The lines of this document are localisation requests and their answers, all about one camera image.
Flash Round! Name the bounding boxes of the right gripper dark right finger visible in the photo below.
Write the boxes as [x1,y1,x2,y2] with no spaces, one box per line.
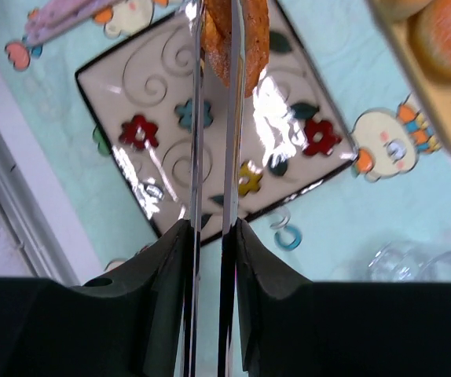
[235,220,316,376]

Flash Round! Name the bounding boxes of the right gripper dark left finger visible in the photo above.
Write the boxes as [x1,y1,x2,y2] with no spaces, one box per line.
[68,220,189,376]

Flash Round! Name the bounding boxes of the small brown bread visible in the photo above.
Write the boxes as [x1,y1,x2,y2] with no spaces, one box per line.
[201,0,270,98]

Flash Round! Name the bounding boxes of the metal tongs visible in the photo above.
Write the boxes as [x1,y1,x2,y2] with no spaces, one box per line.
[182,1,247,376]

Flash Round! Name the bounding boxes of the clear drinking glass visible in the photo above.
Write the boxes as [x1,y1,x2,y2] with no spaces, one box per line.
[366,241,451,282]

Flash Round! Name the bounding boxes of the square floral plate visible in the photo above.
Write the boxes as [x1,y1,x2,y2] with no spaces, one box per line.
[75,1,358,235]

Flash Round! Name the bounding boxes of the yellow plastic tray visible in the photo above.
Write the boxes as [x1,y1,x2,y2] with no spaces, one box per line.
[368,1,451,150]

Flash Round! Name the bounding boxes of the orange glazed donut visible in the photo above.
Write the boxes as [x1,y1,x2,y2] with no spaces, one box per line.
[412,0,451,78]

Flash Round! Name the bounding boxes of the striped croissant roll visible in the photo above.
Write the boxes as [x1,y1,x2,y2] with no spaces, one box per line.
[377,0,431,21]

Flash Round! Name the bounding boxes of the spoon with pink handle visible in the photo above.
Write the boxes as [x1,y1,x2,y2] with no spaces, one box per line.
[24,0,117,46]

